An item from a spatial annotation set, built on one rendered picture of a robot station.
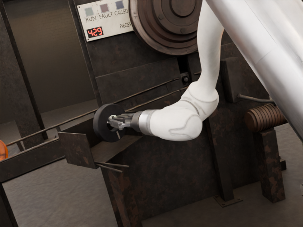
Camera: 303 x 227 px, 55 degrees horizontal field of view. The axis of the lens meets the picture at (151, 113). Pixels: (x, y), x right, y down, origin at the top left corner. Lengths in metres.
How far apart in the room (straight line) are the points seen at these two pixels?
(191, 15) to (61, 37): 6.29
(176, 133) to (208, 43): 0.29
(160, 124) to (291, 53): 0.57
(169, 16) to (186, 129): 0.71
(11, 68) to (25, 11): 3.80
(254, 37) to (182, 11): 1.03
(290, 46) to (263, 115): 1.17
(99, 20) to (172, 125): 0.87
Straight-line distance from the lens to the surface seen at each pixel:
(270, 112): 1.57
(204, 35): 0.73
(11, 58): 4.09
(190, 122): 0.86
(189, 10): 1.44
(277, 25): 0.41
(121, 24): 1.59
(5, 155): 1.60
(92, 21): 1.58
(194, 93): 0.96
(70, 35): 7.57
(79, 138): 1.09
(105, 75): 1.54
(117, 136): 1.17
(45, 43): 7.62
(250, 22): 0.41
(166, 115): 0.89
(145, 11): 1.45
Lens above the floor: 0.96
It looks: 13 degrees down
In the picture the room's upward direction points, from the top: 14 degrees counter-clockwise
